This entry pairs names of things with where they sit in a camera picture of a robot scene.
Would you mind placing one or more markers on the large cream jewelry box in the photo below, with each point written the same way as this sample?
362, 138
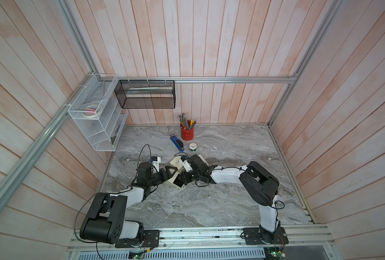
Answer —
205, 160

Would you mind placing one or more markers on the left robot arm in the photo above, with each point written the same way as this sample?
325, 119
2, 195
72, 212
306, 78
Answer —
105, 220

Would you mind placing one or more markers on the white wire wall shelf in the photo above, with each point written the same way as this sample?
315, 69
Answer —
103, 132

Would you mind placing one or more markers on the pens in cup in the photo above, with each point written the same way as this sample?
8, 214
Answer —
185, 123

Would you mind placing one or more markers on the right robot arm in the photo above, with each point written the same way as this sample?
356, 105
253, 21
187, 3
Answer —
261, 185

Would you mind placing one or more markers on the cream jewelry box middle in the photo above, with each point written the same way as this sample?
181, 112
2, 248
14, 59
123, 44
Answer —
177, 164

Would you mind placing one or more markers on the small cream jewelry box front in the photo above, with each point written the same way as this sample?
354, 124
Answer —
175, 180

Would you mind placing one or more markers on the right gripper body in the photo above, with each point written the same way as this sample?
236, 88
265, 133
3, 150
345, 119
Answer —
188, 176

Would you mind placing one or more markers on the black mesh wall basket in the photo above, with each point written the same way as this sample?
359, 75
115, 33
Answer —
146, 94

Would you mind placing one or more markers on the blue stapler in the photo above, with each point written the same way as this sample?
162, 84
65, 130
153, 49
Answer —
179, 145

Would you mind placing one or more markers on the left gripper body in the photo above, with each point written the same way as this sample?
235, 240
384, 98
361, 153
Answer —
157, 178

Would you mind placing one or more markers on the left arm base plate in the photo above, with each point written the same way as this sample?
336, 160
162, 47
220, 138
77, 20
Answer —
146, 239

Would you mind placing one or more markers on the tape roll on shelf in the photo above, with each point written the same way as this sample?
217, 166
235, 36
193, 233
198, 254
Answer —
92, 110

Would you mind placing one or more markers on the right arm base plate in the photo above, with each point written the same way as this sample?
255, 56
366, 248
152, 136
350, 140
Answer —
259, 236

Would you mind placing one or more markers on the aluminium front rail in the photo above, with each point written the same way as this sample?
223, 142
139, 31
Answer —
221, 237

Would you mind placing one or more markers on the red pen holder cup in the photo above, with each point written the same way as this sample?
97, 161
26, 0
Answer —
186, 133

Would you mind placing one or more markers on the green sticker roll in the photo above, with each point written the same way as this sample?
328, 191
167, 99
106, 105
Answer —
193, 147

